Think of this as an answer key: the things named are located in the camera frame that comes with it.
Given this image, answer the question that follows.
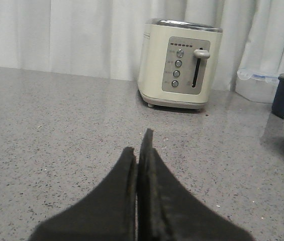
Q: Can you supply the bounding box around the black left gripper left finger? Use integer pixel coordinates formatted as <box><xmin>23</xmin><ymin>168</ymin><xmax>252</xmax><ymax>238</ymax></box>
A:
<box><xmin>29</xmin><ymin>147</ymin><xmax>137</xmax><ymax>240</ymax></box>

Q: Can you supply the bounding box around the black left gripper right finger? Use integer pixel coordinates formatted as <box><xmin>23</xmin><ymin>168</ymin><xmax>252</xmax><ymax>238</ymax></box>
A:
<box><xmin>137</xmin><ymin>129</ymin><xmax>254</xmax><ymax>240</ymax></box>

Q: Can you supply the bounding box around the cream toaster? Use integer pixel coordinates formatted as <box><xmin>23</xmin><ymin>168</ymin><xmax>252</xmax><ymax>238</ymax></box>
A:
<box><xmin>137</xmin><ymin>18</ymin><xmax>223</xmax><ymax>109</ymax></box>

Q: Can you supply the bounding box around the clear plastic container blue lid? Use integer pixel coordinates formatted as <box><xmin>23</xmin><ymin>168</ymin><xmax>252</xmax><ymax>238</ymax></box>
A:
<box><xmin>235</xmin><ymin>68</ymin><xmax>279</xmax><ymax>103</ymax></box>

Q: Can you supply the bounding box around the white curtain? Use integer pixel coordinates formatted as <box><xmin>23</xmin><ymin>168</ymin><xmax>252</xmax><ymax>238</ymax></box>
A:
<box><xmin>0</xmin><ymin>1</ymin><xmax>284</xmax><ymax>90</ymax></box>

